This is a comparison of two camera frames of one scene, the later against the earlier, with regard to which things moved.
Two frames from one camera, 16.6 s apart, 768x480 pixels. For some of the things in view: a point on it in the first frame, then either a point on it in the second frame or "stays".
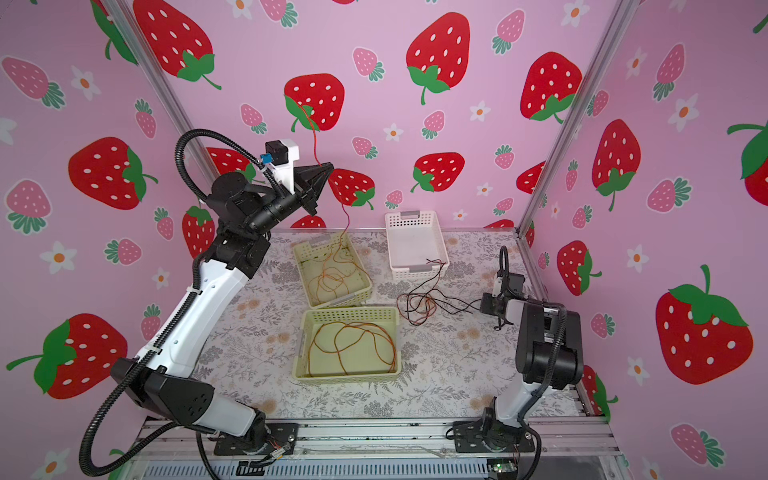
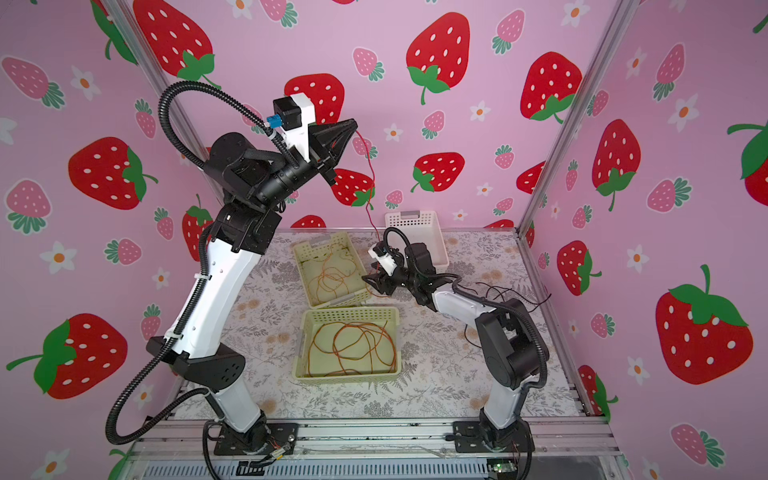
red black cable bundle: x=420 y=305 -> x=469 y=339
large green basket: x=340 y=344 stays
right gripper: x=487 y=306 -> x=382 y=280
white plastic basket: x=416 y=246 stays
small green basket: x=332 y=272 stays
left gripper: x=301 y=188 -> x=334 y=135
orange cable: x=334 y=273 stays
